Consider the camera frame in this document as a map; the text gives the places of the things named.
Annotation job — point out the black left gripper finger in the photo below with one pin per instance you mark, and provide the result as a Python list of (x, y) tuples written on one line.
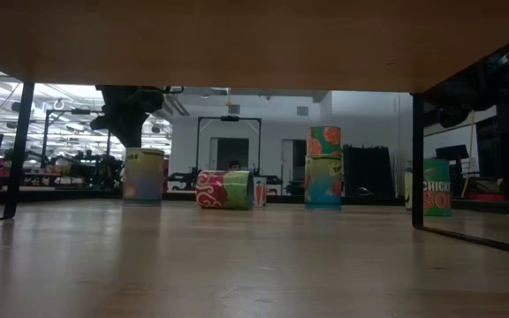
[(131, 130)]

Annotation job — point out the pale yellow and lavender can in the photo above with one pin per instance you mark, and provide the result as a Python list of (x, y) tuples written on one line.
[(144, 176)]

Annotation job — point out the red and green patterned can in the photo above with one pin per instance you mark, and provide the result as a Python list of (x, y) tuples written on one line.
[(223, 190)]

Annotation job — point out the white carrot can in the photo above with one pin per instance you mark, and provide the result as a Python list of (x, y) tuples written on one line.
[(260, 192)]

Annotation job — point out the tomatoes can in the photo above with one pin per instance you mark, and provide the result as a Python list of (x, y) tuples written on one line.
[(323, 185)]

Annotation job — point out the green chicken soup can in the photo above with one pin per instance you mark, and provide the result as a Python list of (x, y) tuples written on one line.
[(438, 176)]

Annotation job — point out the black framed robot workstation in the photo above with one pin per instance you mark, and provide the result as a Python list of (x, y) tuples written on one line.
[(230, 118), (100, 170)]

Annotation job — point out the person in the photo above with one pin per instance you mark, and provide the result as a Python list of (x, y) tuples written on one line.
[(234, 165)]

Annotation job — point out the black folding screen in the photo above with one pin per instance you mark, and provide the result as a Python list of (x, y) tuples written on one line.
[(369, 170)]

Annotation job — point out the thin yellow pole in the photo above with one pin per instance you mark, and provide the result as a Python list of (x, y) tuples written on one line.
[(469, 150)]

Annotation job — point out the red tray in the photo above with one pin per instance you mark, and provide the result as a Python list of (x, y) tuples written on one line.
[(486, 196)]

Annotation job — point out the grey square wall vent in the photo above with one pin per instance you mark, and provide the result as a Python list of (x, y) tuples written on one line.
[(302, 111), (233, 109)]

